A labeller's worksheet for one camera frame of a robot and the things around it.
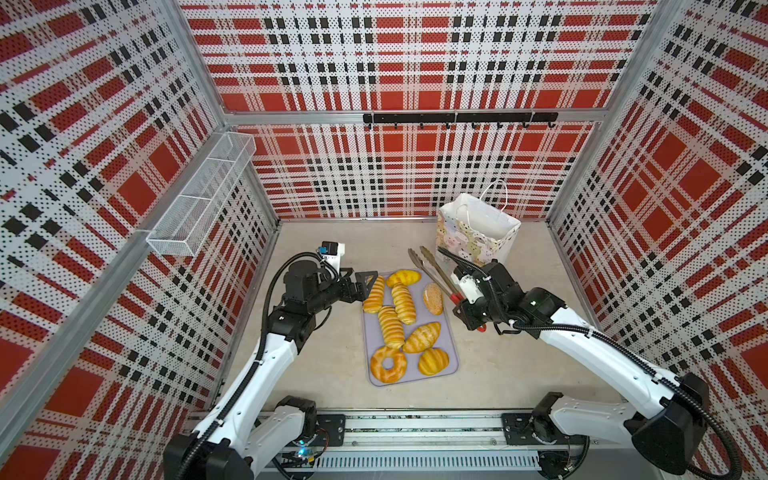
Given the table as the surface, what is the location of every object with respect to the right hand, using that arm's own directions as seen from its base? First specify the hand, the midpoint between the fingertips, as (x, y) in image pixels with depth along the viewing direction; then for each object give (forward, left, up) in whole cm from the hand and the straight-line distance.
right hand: (461, 312), depth 76 cm
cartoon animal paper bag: (+21, -6, +9) cm, 24 cm away
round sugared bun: (+11, +5, -13) cm, 18 cm away
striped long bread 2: (+10, +15, -14) cm, 23 cm away
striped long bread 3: (+2, +19, -13) cm, 23 cm away
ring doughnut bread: (-10, +22, -15) cm, 29 cm away
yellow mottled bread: (+21, +14, -14) cm, 29 cm away
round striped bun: (-8, +7, -14) cm, 17 cm away
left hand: (+7, +25, +6) cm, 27 cm away
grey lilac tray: (-1, +2, -17) cm, 17 cm away
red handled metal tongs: (+10, +4, +2) cm, 11 cm away
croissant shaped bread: (-1, +10, -14) cm, 17 cm away
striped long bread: (+12, +25, -15) cm, 31 cm away
